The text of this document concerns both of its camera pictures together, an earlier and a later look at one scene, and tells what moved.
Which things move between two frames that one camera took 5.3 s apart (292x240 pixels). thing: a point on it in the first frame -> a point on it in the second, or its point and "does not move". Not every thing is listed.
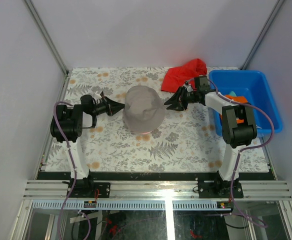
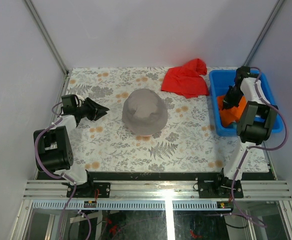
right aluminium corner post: x=264 y=32 does not move
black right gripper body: x=189 y=97 -> x=232 y=97
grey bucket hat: x=144 y=110 does not move
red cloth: x=174 y=78 does not move
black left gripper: x=111 y=106 -> x=93 y=106
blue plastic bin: x=253 y=85 does not move
